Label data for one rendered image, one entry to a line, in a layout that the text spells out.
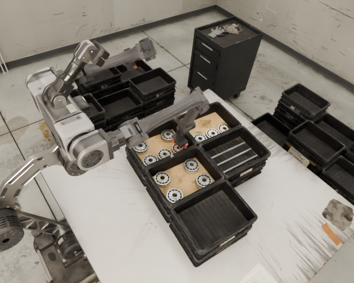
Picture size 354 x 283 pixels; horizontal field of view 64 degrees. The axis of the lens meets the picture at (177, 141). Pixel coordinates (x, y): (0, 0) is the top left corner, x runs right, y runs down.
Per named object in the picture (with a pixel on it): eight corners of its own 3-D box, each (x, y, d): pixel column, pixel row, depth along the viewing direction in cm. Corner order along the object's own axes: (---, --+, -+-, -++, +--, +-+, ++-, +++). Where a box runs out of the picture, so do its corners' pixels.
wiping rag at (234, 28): (231, 36, 302) (231, 33, 299) (217, 27, 313) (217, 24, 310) (249, 30, 315) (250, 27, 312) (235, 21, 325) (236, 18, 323)
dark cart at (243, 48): (209, 114, 347) (223, 48, 279) (186, 94, 369) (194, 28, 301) (243, 97, 373) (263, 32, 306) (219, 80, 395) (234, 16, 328)
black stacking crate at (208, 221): (197, 262, 151) (200, 255, 142) (168, 217, 166) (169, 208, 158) (253, 227, 166) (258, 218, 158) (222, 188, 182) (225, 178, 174)
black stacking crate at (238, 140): (222, 188, 182) (225, 178, 174) (195, 156, 198) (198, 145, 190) (266, 164, 198) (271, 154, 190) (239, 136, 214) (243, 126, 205)
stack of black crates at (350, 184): (360, 206, 260) (384, 186, 235) (343, 223, 247) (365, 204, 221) (323, 176, 280) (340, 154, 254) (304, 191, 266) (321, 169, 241)
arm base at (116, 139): (100, 147, 123) (97, 128, 114) (117, 140, 126) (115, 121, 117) (110, 160, 119) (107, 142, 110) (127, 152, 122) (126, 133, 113)
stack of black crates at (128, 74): (125, 106, 323) (123, 82, 298) (112, 92, 338) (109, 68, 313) (154, 94, 341) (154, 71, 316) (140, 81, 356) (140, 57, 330)
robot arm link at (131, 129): (115, 129, 117) (122, 140, 117) (136, 119, 122) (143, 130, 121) (113, 137, 126) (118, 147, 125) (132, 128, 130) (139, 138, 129)
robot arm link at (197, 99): (203, 79, 130) (216, 97, 128) (198, 91, 143) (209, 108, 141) (116, 126, 120) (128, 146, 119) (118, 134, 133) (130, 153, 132)
